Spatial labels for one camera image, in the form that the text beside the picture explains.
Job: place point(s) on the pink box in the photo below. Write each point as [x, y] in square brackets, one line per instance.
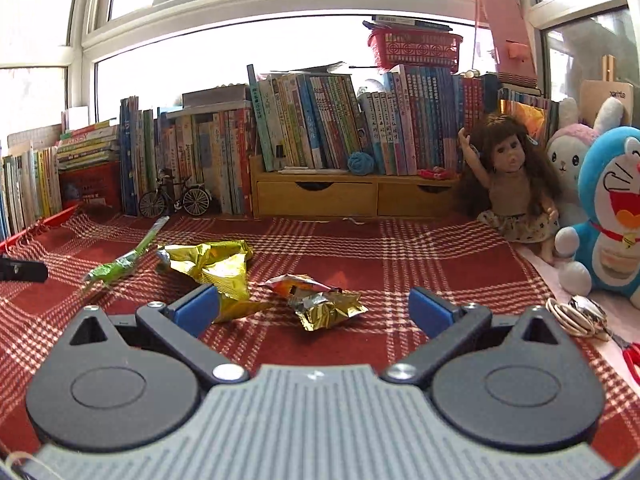
[505, 25]

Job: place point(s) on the stack of flat books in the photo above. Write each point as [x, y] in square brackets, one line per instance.
[87, 145]

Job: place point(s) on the row of blue paperback books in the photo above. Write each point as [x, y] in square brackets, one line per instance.
[400, 120]

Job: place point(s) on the yellow green snack bag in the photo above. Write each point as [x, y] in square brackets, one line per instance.
[220, 270]

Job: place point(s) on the gold foil wrapper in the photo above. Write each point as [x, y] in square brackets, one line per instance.
[327, 310]

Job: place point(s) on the shiny gold orange book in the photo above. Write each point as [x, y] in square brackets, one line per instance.
[530, 115]

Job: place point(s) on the long green wrapper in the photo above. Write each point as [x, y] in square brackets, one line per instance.
[120, 262]

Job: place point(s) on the row of thin picture books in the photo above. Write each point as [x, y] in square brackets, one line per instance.
[200, 160]

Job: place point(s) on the dark blue book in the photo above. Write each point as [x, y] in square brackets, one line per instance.
[410, 22]

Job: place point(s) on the red box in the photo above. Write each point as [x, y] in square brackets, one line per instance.
[90, 185]

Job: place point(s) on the white window frame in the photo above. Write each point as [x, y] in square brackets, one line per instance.
[300, 7]

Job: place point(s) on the miniature black bicycle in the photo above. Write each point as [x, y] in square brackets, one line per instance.
[172, 197]

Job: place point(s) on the small red trinket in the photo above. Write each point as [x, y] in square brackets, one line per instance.
[437, 175]

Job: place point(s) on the pink white bunny plush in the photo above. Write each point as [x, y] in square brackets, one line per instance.
[567, 160]

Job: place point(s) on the red plastic basket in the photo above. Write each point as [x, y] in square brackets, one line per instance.
[415, 50]

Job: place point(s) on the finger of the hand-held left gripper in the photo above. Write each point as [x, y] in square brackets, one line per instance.
[25, 270]

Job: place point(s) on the brown-haired doll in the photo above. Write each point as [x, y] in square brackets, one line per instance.
[510, 170]

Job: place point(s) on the row of white yellow books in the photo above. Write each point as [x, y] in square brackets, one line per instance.
[30, 190]

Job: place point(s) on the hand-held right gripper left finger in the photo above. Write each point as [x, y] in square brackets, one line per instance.
[195, 310]

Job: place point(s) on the wooden board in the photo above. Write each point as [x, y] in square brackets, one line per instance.
[602, 100]

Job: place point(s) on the red plaid blanket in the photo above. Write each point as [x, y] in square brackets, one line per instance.
[400, 260]

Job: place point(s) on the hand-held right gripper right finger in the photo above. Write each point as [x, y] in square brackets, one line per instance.
[430, 310]

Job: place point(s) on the blue cat plush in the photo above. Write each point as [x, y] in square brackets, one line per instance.
[615, 200]

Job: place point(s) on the orange snack wrapper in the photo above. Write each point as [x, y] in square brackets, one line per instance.
[295, 285]

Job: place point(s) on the blue yarn ball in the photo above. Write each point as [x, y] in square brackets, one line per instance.
[361, 164]

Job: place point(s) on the wooden drawer organizer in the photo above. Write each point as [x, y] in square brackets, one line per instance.
[320, 197]

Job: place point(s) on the red plastic board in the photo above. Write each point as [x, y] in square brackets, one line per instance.
[45, 225]

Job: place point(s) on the grey flat box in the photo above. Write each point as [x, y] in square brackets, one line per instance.
[215, 97]

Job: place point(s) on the pale pink sheet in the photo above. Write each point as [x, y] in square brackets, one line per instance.
[550, 280]

